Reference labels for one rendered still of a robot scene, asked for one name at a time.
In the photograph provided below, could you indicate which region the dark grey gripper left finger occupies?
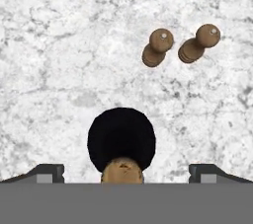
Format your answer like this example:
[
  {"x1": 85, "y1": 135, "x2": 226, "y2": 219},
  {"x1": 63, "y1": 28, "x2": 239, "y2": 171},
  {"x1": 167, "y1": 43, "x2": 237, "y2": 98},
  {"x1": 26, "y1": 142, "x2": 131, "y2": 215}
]
[{"x1": 0, "y1": 164, "x2": 65, "y2": 185}]

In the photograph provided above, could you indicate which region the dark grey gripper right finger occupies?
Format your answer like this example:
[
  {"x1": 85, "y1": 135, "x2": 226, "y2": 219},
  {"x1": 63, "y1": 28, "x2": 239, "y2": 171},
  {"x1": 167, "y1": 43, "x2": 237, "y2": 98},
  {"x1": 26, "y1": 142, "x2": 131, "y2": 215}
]
[{"x1": 188, "y1": 163, "x2": 253, "y2": 185}]

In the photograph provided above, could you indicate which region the brown wooden pepper mill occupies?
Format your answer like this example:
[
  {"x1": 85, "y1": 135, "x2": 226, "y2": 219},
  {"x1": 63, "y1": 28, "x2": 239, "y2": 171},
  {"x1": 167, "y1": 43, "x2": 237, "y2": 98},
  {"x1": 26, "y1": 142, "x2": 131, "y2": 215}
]
[
  {"x1": 141, "y1": 28, "x2": 175, "y2": 68},
  {"x1": 177, "y1": 23, "x2": 221, "y2": 64}
]

